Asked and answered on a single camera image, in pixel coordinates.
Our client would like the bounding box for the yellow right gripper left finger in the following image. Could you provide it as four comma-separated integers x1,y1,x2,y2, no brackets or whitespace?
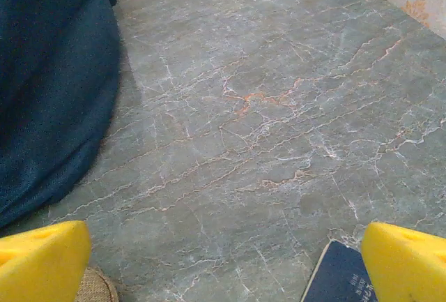
0,220,92,302

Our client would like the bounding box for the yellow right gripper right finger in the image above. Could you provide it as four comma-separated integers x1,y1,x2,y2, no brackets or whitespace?
360,221,446,302

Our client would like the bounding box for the tan woven pencil case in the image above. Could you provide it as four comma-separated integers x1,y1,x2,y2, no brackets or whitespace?
75,266,119,302

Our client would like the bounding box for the dark navy book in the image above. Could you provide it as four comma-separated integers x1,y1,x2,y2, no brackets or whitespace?
300,239,379,302

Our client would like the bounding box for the navy blue backpack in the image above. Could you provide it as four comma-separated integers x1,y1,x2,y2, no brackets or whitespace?
0,0,123,228

